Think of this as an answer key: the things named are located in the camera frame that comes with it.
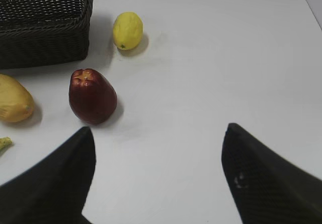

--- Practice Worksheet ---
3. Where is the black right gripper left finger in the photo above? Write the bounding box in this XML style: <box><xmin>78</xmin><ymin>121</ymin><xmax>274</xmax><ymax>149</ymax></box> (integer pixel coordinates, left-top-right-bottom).
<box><xmin>1</xmin><ymin>127</ymin><xmax>96</xmax><ymax>223</ymax></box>

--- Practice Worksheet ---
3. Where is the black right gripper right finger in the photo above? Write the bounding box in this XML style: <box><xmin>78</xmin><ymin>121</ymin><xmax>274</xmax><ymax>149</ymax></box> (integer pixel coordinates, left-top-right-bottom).
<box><xmin>221</xmin><ymin>123</ymin><xmax>321</xmax><ymax>223</ymax></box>

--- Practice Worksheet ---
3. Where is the dark red apple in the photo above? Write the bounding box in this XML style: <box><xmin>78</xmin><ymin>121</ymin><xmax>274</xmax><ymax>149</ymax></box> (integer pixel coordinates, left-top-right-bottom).
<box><xmin>68</xmin><ymin>68</ymin><xmax>118</xmax><ymax>125</ymax></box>

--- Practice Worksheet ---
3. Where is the black woven basket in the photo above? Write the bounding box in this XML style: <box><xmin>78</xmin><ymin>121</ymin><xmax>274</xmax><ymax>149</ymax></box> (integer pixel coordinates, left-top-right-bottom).
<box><xmin>1</xmin><ymin>0</ymin><xmax>93</xmax><ymax>69</ymax></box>

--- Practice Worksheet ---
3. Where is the yellow banana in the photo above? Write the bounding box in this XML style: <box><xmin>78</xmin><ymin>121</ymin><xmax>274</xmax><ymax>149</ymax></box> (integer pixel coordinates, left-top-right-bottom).
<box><xmin>0</xmin><ymin>137</ymin><xmax>13</xmax><ymax>154</ymax></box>

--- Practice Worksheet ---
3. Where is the orange-yellow mango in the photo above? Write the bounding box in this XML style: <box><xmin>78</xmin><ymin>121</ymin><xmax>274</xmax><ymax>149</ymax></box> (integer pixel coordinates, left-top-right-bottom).
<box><xmin>1</xmin><ymin>74</ymin><xmax>35</xmax><ymax>123</ymax></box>

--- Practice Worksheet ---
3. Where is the yellow lemon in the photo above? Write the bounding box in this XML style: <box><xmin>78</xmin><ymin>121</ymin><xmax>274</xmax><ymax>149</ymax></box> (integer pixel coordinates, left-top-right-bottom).
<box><xmin>113</xmin><ymin>12</ymin><xmax>143</xmax><ymax>50</ymax></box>

